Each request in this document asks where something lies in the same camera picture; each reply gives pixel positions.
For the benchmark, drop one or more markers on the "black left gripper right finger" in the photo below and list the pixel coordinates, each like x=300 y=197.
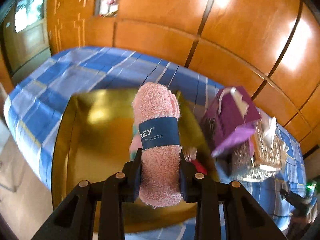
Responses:
x=244 y=217

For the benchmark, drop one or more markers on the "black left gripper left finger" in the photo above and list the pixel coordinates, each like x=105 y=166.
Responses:
x=74 y=217

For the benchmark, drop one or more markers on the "red sock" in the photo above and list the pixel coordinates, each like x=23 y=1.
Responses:
x=199 y=167

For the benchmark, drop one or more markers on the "pink washcloth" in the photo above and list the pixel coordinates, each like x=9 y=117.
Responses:
x=156 y=112

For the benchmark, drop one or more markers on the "blue plush toy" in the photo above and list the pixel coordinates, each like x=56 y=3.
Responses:
x=135 y=131

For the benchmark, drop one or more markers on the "ornate gold tissue box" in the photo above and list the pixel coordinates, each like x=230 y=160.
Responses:
x=255 y=160

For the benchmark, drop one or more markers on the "white tissue paper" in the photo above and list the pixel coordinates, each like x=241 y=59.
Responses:
x=270 y=129

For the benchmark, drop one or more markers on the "gold metal tray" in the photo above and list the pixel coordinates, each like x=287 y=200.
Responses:
x=93 y=143

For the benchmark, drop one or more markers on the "purple cardboard carton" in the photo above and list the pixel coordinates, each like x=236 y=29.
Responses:
x=229 y=120

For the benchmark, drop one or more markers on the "blue plaid bedsheet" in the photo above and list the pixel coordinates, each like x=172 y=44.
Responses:
x=35 y=107

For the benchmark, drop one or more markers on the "wooden wardrobe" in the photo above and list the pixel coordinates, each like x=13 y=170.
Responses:
x=271 y=47

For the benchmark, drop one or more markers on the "wooden door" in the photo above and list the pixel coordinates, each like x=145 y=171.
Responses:
x=24 y=36

